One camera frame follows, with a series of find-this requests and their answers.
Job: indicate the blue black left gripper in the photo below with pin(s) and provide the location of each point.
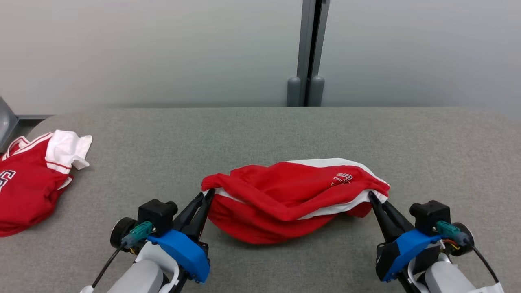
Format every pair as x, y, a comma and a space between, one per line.
187, 254

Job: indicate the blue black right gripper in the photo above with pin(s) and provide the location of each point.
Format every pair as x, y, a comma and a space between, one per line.
407, 248

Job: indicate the red shorts with white stripes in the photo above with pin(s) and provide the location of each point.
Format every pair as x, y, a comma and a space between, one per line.
285, 195

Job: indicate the red jersey with white sleeves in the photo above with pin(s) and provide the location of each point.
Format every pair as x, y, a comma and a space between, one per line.
28, 187

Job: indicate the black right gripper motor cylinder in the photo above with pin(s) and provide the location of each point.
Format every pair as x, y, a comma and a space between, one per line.
466, 240

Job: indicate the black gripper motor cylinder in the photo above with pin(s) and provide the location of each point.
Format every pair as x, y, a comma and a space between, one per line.
466, 240
120, 232

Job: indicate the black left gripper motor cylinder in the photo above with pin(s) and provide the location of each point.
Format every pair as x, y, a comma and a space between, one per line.
120, 232

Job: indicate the grey fabric upholstered bench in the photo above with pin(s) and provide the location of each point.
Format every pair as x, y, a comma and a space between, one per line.
260, 134

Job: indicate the grey wheeled cart leg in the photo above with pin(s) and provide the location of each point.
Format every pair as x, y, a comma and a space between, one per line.
6, 122

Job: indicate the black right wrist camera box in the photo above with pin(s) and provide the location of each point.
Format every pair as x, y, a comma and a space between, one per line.
429, 215

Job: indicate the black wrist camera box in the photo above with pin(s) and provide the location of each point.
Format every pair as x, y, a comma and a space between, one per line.
156, 213
429, 215

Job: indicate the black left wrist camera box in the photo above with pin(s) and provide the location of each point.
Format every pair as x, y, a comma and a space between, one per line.
156, 213

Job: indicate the grey cylindrical post stopper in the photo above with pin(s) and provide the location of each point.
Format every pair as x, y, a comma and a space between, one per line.
294, 91
316, 91

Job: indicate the grey metal partition post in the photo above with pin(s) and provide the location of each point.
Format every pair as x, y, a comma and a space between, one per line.
305, 40

